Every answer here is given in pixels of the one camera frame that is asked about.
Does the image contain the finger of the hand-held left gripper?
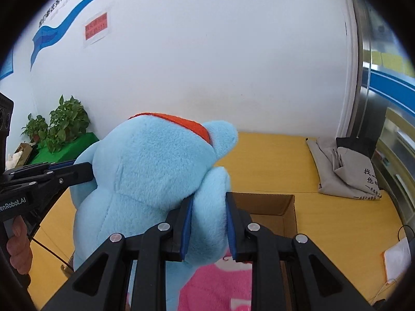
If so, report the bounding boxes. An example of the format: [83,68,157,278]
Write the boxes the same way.
[6,159,77,175]
[3,161,97,201]

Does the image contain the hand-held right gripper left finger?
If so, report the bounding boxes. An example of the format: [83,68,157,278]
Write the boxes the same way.
[42,196,195,311]

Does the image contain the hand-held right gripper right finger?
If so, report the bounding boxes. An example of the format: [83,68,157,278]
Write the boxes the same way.
[225,192,373,311]

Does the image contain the light blue plush toy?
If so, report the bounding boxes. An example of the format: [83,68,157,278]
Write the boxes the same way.
[70,112,239,311]

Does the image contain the person's left hand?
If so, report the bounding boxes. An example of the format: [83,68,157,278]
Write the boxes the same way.
[6,216,33,276]

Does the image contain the potted green plant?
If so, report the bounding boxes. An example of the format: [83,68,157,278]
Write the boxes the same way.
[21,114,49,143]
[45,95,91,153]

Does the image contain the small cardboard box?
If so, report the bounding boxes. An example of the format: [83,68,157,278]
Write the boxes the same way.
[6,143,33,169]

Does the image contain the pink plush toy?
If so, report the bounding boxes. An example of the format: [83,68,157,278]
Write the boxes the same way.
[125,254,253,311]

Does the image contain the grey tote bag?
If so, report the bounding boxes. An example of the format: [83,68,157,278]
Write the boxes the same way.
[306,138,383,200]

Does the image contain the blue banner on glass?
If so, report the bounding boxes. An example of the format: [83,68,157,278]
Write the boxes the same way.
[370,69,415,104]

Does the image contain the yellow sticky notes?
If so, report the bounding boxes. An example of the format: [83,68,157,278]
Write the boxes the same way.
[371,51,406,72]

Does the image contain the black cable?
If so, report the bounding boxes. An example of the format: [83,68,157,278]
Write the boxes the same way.
[31,238,73,269]

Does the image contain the red wall notice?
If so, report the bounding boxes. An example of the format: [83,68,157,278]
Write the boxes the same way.
[81,11,112,47]

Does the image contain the metal door frame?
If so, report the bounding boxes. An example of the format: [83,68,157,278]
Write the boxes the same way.
[352,0,373,137]

